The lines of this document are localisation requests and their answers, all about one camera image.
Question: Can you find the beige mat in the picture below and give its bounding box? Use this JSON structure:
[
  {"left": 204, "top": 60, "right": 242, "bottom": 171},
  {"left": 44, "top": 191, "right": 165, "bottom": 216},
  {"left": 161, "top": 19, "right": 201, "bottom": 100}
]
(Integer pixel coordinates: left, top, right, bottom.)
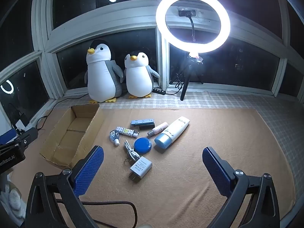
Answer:
[{"left": 9, "top": 104, "right": 296, "bottom": 228}]

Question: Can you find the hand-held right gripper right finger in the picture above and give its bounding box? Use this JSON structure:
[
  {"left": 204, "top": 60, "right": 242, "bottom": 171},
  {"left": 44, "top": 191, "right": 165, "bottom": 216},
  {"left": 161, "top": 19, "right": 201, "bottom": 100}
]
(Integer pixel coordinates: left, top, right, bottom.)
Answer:
[{"left": 202, "top": 146, "right": 284, "bottom": 228}]

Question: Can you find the cardboard box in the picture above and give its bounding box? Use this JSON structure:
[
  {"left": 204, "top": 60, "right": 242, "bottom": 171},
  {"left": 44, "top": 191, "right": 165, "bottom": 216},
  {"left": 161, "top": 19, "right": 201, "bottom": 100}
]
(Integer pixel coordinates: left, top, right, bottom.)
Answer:
[{"left": 39, "top": 104, "right": 101, "bottom": 169}]

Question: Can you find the small penguin plush toy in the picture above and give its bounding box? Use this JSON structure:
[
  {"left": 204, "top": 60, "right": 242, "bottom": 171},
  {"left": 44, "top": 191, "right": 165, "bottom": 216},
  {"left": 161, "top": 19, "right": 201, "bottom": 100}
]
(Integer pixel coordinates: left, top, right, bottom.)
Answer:
[{"left": 122, "top": 50, "right": 160, "bottom": 99}]

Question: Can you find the black gooseneck phone clamp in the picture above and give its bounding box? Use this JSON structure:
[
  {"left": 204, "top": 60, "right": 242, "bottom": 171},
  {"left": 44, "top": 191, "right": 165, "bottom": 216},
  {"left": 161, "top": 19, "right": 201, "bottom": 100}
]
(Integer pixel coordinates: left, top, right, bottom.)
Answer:
[{"left": 178, "top": 9, "right": 197, "bottom": 41}]

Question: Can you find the black tripod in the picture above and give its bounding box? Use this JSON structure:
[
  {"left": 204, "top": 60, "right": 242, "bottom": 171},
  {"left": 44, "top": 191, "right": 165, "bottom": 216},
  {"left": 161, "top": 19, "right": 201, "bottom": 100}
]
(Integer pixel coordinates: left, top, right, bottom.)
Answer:
[{"left": 170, "top": 52, "right": 205, "bottom": 101}]

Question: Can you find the dark braided cable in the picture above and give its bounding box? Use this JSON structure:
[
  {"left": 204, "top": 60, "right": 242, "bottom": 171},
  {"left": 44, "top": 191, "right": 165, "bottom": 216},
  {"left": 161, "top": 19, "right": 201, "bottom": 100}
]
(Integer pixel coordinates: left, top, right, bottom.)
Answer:
[{"left": 55, "top": 199, "right": 140, "bottom": 228}]

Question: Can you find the white ring light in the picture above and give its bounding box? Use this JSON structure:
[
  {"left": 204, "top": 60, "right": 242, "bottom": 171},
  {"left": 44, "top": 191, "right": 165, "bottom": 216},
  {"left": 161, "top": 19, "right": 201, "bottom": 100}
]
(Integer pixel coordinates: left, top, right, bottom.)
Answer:
[{"left": 155, "top": 0, "right": 231, "bottom": 54}]

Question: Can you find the small pink bottle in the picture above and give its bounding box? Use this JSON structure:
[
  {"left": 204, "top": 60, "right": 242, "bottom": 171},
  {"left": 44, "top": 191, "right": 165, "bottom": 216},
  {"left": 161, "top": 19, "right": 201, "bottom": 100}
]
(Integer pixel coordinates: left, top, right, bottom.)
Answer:
[{"left": 147, "top": 122, "right": 169, "bottom": 137}]

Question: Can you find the large penguin plush toy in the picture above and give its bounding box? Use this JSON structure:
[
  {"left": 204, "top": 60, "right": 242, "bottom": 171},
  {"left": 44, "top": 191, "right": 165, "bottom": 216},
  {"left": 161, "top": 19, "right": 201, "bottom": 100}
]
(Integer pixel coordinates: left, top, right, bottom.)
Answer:
[{"left": 84, "top": 40, "right": 124, "bottom": 104}]

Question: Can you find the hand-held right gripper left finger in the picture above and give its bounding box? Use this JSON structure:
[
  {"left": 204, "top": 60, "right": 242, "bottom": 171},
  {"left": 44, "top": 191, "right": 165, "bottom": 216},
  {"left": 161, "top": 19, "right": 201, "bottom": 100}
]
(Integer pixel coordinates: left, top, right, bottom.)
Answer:
[{"left": 24, "top": 145, "right": 105, "bottom": 228}]

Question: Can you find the patterned white lighter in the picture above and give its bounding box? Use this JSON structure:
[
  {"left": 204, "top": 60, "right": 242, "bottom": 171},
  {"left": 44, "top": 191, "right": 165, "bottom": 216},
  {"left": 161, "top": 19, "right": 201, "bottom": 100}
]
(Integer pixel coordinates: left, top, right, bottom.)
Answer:
[{"left": 115, "top": 126, "right": 139, "bottom": 138}]

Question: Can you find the long thin black cable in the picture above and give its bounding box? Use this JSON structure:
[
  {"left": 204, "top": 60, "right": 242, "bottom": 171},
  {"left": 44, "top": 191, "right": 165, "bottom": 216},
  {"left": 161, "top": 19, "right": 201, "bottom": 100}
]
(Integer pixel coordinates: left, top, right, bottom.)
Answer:
[{"left": 36, "top": 93, "right": 89, "bottom": 130}]

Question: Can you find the blue round tin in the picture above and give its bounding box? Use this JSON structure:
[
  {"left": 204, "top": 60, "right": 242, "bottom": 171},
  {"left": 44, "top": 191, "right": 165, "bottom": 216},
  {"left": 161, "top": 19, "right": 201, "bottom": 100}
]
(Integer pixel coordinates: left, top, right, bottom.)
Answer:
[{"left": 134, "top": 137, "right": 153, "bottom": 154}]

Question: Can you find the white usb cable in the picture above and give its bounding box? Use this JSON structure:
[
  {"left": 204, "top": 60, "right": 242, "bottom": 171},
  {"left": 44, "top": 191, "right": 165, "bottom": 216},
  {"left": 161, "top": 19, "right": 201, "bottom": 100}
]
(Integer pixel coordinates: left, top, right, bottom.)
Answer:
[{"left": 123, "top": 140, "right": 142, "bottom": 165}]

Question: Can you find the white charger plug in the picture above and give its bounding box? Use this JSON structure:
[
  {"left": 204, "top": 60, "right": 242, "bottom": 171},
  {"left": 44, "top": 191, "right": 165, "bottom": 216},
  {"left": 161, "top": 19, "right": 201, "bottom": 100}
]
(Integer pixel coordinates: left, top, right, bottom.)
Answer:
[{"left": 129, "top": 156, "right": 153, "bottom": 183}]

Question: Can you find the white sunscreen tube blue cap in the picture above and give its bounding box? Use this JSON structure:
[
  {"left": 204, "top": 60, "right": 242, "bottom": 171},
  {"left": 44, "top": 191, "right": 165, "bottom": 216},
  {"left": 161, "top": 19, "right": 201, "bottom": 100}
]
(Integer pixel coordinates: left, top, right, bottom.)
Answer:
[{"left": 154, "top": 117, "right": 190, "bottom": 154}]

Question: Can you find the white fuzzy cloth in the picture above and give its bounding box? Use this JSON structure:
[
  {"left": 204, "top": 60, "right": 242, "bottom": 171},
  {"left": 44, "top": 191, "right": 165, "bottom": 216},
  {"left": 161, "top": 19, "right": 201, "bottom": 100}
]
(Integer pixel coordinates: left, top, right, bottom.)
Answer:
[{"left": 0, "top": 180, "right": 26, "bottom": 219}]

